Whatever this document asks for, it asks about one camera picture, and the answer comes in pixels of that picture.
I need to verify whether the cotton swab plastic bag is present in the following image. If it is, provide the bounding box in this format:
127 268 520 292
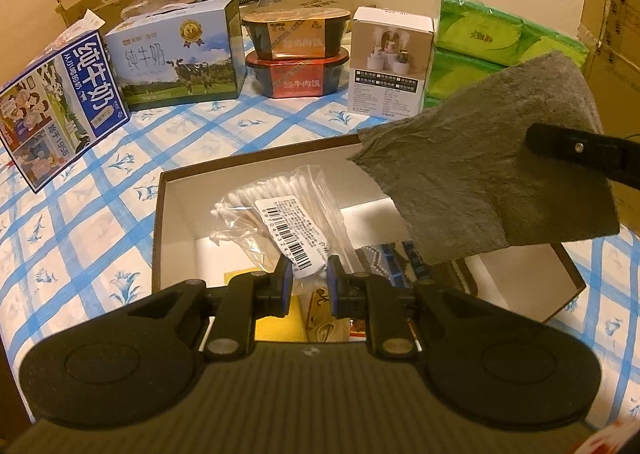
209 165 361 295

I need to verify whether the grey felt cloth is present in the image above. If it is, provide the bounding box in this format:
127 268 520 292
350 51 620 265

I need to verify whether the yellow green sponge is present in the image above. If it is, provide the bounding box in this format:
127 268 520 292
255 296 308 342

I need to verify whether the striped knitted sock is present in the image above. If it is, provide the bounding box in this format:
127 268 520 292
356 241 478 296

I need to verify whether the brown open cardboard box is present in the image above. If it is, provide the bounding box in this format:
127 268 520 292
152 136 586 322

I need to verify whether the large brown cardboard carton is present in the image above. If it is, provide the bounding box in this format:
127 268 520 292
577 0 640 230

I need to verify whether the blue checked bed sheet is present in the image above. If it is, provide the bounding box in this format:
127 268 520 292
1 86 639 427

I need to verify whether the green tissue pack bundle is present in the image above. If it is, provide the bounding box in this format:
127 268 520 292
424 0 589 108

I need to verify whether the red instant meal bowl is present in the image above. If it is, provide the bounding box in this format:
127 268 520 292
246 47 349 99

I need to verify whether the white product box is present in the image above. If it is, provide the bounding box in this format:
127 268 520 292
348 6 434 121

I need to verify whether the cow picture milk box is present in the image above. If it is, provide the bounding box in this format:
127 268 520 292
104 0 246 111

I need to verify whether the blue milk carton box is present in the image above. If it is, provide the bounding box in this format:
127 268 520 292
1 30 130 193

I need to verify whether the orange instant meal bowl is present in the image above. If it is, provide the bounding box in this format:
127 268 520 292
243 7 352 61

